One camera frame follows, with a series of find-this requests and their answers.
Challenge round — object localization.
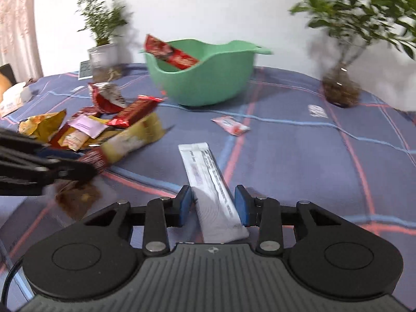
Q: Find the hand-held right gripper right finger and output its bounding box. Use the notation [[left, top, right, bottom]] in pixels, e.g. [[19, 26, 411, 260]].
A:
[[235, 185, 343, 257]]

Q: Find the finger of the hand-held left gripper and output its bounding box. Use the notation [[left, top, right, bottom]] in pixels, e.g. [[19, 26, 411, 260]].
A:
[[0, 161, 98, 196], [0, 127, 79, 170]]

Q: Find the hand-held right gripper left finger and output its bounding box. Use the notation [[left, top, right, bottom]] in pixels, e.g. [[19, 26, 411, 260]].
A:
[[81, 185, 193, 257]]

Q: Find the white stick packet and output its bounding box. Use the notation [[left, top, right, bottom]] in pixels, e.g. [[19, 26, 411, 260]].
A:
[[178, 142, 250, 244]]

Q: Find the clear nut packet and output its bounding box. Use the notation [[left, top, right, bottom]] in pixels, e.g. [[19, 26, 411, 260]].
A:
[[44, 180, 104, 221]]

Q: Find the brown drink powder packet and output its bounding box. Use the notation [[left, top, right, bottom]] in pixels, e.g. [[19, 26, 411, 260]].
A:
[[77, 147, 110, 175]]

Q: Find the long gold snack packet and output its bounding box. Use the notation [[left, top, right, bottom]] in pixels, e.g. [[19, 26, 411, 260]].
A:
[[99, 113, 167, 167]]

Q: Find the green plastic bowl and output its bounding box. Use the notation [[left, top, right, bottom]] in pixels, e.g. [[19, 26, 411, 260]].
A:
[[139, 38, 273, 107]]

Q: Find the red crinkled snack packet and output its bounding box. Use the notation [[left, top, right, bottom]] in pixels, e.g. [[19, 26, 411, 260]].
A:
[[144, 34, 200, 71]]

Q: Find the white tissue pack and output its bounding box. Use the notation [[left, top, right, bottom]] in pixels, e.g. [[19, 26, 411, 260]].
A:
[[0, 82, 34, 118]]

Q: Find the yellow and white small packet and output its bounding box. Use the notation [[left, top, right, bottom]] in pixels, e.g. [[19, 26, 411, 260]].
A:
[[61, 126, 92, 152]]

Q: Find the pale pink small packet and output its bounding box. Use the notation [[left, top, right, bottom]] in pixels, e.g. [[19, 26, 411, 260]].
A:
[[69, 116, 105, 139]]

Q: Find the blue plaid blanket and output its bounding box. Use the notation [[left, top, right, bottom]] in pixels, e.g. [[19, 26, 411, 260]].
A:
[[0, 62, 416, 312]]

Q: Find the black chair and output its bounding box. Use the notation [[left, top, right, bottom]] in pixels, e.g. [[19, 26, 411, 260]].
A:
[[0, 64, 17, 84]]

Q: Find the pink and red small packet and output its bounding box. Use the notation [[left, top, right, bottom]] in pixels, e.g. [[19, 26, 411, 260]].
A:
[[211, 116, 251, 136]]

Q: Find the white digital clock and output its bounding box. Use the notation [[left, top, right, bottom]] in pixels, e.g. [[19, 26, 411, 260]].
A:
[[78, 60, 94, 80]]

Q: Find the red and white snack packet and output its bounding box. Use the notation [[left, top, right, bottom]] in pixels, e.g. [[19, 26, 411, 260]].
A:
[[87, 82, 128, 114]]

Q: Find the red bar packet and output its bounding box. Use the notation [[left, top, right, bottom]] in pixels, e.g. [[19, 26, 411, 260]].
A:
[[107, 95, 164, 128]]

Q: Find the pink patterned curtain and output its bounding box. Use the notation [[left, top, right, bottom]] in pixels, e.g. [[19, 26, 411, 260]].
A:
[[0, 0, 44, 83]]

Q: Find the leafy plant in clear pot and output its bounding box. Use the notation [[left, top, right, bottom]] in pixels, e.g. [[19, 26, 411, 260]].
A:
[[76, 0, 131, 83]]

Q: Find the leafy plant in glass vase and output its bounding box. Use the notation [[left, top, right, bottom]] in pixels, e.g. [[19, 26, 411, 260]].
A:
[[289, 0, 416, 108]]

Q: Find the orange ring cushion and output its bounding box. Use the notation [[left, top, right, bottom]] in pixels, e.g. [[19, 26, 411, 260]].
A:
[[0, 72, 14, 95]]

